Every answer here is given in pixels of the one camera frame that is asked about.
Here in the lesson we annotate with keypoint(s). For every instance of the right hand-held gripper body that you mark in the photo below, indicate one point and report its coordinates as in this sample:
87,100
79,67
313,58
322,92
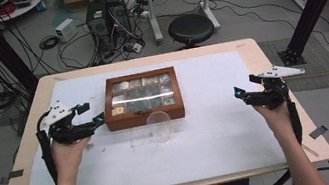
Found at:
271,95

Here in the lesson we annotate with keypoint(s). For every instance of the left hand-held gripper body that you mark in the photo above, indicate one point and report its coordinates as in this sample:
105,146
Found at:
67,132

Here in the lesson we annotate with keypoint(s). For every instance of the wooden box with glass lid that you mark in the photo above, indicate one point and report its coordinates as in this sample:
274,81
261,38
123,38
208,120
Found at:
143,118

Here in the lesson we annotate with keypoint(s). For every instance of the clear plastic cup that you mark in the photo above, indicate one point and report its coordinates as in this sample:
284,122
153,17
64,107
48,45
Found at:
159,127

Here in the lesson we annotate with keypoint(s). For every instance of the person's right hand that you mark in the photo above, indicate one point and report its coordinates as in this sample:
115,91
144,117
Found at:
275,118

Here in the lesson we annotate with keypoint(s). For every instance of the person's left hand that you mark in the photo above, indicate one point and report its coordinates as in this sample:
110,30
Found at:
69,159

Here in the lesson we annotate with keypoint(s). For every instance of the assortment of small trinkets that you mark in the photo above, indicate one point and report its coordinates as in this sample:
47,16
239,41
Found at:
139,94

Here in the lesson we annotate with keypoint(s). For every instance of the grey floor mat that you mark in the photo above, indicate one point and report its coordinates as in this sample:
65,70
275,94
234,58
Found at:
320,63

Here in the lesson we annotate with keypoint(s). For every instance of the black tape strip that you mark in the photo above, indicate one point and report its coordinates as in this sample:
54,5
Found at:
14,175
318,132

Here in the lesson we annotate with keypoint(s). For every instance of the small white box device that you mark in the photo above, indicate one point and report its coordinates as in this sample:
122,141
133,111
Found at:
65,29

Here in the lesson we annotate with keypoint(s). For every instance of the black round stool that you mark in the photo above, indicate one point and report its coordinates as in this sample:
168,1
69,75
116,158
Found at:
190,29

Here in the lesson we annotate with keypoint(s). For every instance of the black computer tower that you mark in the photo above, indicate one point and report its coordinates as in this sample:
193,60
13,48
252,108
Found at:
97,22
119,15

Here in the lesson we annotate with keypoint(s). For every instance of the round white table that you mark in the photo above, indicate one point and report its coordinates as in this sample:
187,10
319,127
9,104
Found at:
20,10

